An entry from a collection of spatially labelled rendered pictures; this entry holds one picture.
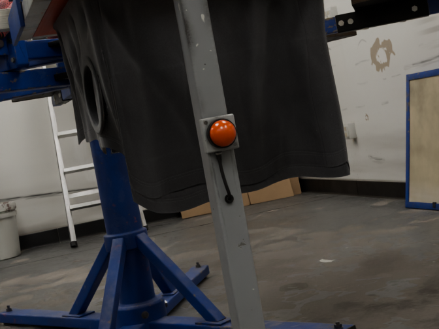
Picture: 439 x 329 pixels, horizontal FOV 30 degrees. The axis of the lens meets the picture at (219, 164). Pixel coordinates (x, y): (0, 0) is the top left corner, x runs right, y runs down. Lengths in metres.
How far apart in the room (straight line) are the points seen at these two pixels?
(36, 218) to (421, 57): 2.97
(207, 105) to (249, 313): 0.31
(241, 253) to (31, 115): 4.94
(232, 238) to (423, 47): 3.55
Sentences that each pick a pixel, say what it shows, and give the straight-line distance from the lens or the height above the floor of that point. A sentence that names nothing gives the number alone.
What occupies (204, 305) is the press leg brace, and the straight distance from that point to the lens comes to 2.60.
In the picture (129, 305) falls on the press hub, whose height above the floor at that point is 0.11.
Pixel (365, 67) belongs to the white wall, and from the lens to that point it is 5.26.
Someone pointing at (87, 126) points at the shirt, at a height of 0.71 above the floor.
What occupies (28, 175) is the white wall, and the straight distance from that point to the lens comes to 6.06.
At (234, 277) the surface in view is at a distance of 1.19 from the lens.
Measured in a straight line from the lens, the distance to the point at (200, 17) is 1.18.
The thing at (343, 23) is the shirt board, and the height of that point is 0.90.
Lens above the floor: 0.67
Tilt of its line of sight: 3 degrees down
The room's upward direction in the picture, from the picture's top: 10 degrees counter-clockwise
